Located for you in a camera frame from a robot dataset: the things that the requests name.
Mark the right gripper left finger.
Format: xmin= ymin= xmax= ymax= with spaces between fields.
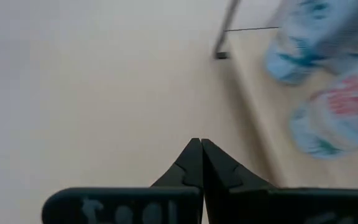
xmin=42 ymin=138 xmax=204 ymax=224

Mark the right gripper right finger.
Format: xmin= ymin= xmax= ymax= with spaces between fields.
xmin=201 ymin=139 xmax=358 ymax=224

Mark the Celsius Peach Vibe can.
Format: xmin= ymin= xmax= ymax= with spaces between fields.
xmin=289 ymin=74 xmax=358 ymax=160

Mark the Celsius Arctic Vibe can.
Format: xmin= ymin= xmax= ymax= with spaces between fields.
xmin=318 ymin=0 xmax=358 ymax=75
xmin=264 ymin=0 xmax=332 ymax=86

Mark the wooden shelf with black frame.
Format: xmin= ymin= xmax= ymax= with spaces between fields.
xmin=213 ymin=0 xmax=358 ymax=187

